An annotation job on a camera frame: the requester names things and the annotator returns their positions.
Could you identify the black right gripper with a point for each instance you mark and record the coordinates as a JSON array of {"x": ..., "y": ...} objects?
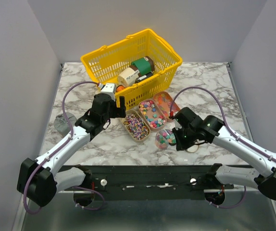
[{"x": 181, "y": 145}]

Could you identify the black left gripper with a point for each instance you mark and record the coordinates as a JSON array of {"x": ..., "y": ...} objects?
[{"x": 119, "y": 112}]

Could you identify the pink tray pastel star candies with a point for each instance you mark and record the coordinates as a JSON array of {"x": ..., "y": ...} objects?
[{"x": 152, "y": 115}]

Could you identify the pink tray translucent star candies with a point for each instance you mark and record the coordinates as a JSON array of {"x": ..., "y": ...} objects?
[{"x": 163, "y": 100}]

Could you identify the gold rimmed jar lid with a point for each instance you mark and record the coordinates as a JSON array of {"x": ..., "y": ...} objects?
[{"x": 193, "y": 148}]

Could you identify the beige tray swirl lollipops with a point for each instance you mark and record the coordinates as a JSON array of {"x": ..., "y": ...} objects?
[{"x": 135, "y": 126}]

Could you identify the clear plastic candy jar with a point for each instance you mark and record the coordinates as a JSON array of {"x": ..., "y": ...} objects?
[{"x": 160, "y": 140}]

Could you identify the cream wrapped paper roll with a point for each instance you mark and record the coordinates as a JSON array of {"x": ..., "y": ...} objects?
[{"x": 128, "y": 76}]

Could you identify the black box package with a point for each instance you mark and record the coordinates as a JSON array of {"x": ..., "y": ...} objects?
[{"x": 144, "y": 77}]

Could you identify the yellow plastic shopping basket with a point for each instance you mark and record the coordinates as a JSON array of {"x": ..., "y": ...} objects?
[{"x": 106, "y": 63}]

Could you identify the green wrapped brown package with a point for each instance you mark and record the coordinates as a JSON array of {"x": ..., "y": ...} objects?
[{"x": 144, "y": 65}]

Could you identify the grey crumpled cloth lump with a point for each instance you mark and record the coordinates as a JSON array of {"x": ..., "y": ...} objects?
[{"x": 61, "y": 125}]

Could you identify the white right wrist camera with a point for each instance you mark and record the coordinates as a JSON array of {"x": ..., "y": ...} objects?
[{"x": 172, "y": 117}]

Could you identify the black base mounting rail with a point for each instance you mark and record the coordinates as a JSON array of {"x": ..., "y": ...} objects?
[{"x": 123, "y": 183}]

